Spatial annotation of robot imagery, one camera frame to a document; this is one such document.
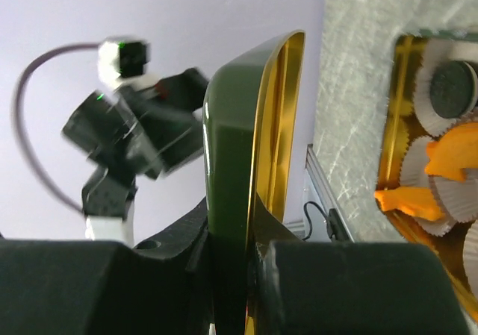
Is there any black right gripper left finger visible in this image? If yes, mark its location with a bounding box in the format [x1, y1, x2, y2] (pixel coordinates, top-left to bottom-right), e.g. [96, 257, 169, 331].
[1, 201, 211, 334]

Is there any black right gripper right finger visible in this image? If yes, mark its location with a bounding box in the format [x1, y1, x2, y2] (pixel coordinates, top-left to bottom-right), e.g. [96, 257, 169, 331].
[252, 203, 469, 334]

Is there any gold tin lid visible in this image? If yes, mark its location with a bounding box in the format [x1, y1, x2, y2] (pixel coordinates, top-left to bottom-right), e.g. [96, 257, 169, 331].
[203, 31, 305, 334]

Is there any black sandwich cookie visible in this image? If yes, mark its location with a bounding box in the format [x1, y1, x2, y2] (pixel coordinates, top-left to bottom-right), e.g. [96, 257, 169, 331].
[429, 60, 477, 119]

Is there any orange fish cookie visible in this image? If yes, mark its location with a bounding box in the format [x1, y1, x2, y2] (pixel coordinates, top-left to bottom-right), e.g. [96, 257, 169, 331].
[374, 187, 444, 222]
[424, 122, 477, 182]

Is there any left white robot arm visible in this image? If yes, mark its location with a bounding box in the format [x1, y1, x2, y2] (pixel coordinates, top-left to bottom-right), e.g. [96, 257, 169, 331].
[62, 68, 208, 247]

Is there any white paper cup bottom-left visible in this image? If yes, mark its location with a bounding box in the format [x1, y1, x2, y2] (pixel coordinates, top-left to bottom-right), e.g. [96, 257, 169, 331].
[415, 216, 456, 237]

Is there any white paper cup centre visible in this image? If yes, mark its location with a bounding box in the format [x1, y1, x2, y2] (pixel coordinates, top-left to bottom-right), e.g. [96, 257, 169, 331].
[400, 136, 477, 223]

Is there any white paper cup bottom-right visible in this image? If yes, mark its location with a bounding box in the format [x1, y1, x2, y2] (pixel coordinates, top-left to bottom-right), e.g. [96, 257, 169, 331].
[462, 221, 478, 297]

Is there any green christmas cookie tin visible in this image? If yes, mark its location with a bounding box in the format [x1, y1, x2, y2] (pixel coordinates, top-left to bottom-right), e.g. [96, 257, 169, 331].
[376, 28, 477, 325]

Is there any white paper cup top-left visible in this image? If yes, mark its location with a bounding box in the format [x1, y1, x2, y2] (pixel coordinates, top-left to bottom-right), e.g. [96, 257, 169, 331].
[413, 38, 477, 137]

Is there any aluminium frame rail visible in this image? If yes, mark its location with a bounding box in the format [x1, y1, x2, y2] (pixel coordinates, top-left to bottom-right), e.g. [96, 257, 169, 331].
[302, 144, 354, 242]

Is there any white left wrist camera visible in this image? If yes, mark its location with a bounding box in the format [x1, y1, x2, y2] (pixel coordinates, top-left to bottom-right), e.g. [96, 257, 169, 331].
[97, 37, 158, 91]

